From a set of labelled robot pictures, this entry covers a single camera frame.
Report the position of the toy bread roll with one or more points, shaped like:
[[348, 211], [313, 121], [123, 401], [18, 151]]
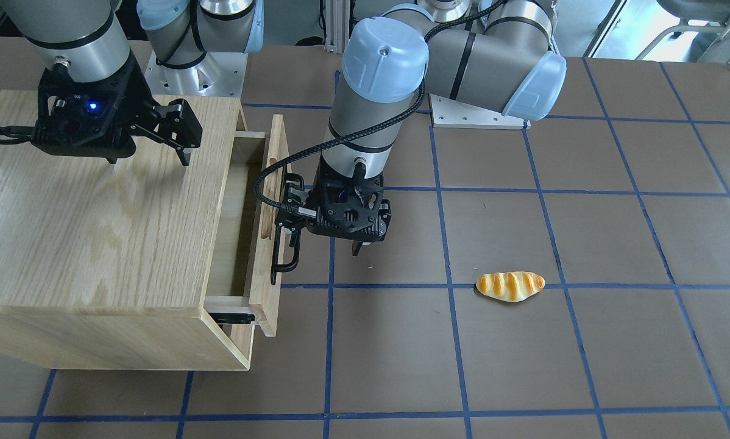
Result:
[[511, 287]]

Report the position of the wooden drawer cabinet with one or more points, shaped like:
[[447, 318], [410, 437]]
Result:
[[106, 266]]

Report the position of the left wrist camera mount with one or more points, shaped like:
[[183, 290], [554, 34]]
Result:
[[347, 210]]

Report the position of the aluminium frame post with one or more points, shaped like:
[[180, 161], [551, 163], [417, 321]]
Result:
[[337, 24]]

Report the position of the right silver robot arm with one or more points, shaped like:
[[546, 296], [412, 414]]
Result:
[[87, 36]]

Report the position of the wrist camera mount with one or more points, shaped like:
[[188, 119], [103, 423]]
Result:
[[78, 119], [347, 210]]

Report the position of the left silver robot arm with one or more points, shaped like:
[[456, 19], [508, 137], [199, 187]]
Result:
[[499, 59]]

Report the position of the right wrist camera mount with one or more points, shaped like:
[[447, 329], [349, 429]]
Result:
[[78, 119]]

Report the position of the wooden drawer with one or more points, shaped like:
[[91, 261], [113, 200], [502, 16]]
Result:
[[240, 279]]

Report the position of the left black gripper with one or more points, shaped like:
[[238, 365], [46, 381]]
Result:
[[294, 201]]

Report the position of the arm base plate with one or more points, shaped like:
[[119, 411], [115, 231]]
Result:
[[447, 113], [219, 74]]

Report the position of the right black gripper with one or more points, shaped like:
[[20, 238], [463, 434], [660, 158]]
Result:
[[134, 96]]

